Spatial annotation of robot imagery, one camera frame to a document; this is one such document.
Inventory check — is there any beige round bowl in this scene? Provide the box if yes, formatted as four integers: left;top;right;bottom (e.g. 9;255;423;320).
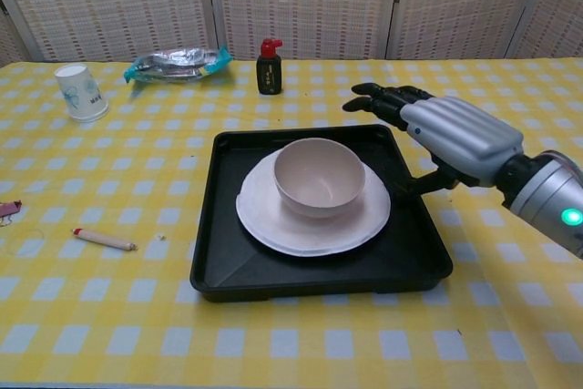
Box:
273;138;367;220

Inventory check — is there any teal silver snack bag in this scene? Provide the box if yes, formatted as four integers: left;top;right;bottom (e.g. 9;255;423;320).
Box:
123;45;234;86

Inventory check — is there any yellow white checked tablecloth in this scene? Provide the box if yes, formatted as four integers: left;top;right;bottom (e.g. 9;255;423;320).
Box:
0;57;583;389

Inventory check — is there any white paper cup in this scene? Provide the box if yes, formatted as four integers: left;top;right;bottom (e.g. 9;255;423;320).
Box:
54;63;111;124

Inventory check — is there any black square plastic tray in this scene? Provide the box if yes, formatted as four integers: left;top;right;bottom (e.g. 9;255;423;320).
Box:
189;123;454;303

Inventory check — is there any beige woven folding screen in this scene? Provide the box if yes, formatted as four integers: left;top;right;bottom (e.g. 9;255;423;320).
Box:
0;0;583;69

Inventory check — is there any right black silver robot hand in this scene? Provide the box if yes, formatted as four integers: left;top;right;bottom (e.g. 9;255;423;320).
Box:
342;82;525;201

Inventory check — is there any black bottle with red cap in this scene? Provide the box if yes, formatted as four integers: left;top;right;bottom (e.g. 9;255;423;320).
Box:
255;37;284;97

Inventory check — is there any white round plate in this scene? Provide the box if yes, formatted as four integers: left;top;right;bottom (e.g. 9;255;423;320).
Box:
235;147;393;257

